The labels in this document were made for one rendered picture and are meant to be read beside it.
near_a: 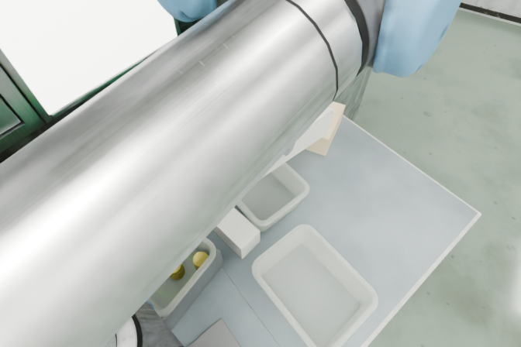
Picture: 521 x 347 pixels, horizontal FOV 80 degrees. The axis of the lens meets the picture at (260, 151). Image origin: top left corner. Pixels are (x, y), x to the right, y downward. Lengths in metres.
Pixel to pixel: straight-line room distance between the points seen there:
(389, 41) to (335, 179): 0.75
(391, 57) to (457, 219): 0.81
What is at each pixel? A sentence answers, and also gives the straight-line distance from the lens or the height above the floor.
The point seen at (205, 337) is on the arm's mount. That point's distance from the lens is 0.74.
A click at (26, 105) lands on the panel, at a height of 1.04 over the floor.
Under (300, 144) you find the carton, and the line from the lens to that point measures 0.54.
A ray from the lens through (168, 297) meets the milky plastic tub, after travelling 0.76.
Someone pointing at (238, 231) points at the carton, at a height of 0.81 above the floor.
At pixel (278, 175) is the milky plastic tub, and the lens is 0.87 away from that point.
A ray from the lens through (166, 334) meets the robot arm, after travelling 0.56.
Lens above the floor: 1.48
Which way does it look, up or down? 51 degrees down
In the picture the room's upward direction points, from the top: straight up
